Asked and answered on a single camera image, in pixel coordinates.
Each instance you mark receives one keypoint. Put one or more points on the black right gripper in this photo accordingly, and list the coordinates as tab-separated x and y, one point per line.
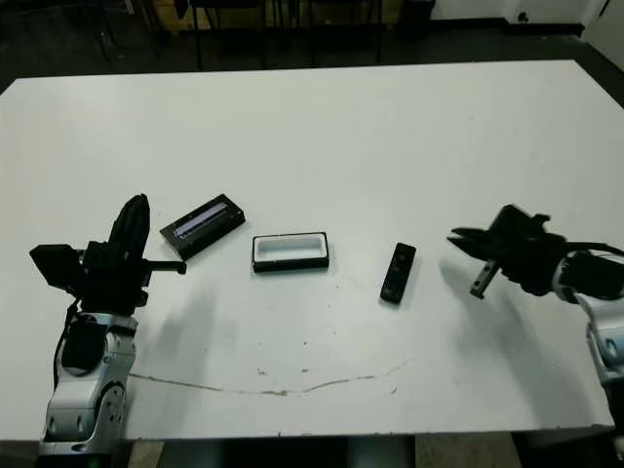
529	263

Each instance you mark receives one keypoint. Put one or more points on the brown wooden cabinet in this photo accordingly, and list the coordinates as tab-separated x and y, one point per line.
180	17

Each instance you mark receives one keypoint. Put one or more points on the dark robot lower body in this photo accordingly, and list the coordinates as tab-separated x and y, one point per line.
292	453

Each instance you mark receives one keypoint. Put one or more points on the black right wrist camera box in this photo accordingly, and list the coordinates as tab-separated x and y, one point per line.
512	219

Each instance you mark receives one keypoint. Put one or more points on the black metal chair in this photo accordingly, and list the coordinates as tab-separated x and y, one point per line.
198	49

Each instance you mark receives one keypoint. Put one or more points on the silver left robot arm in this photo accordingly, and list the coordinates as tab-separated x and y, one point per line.
80	395

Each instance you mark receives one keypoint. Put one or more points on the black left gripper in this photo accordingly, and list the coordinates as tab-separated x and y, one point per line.
112	283

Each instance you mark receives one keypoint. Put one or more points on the black box lid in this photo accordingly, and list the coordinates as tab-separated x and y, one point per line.
205	229

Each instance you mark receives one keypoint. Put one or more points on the black box base white inlay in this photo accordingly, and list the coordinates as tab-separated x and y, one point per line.
290	265

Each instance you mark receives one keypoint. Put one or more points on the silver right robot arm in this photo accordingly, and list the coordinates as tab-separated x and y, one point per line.
609	341

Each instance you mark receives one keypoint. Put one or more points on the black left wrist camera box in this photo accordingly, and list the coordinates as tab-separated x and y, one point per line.
53	265

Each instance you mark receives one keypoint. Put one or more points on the black waste bin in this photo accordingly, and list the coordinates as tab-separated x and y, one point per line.
415	19

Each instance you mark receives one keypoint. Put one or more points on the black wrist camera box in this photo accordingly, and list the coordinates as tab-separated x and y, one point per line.
512	219
53	265

